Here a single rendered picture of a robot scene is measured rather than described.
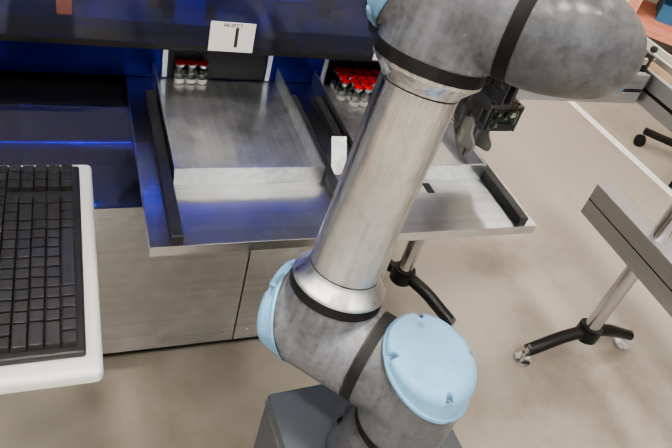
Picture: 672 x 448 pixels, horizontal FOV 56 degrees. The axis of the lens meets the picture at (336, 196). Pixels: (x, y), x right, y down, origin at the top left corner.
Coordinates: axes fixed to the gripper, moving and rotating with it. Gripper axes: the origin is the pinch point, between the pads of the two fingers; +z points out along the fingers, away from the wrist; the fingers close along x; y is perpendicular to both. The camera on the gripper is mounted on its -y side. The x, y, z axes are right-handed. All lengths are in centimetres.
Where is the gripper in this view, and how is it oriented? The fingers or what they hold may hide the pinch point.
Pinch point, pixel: (462, 146)
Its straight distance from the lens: 125.0
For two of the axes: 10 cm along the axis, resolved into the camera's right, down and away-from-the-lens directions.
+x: 9.2, -0.3, 3.8
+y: 3.1, 6.5, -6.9
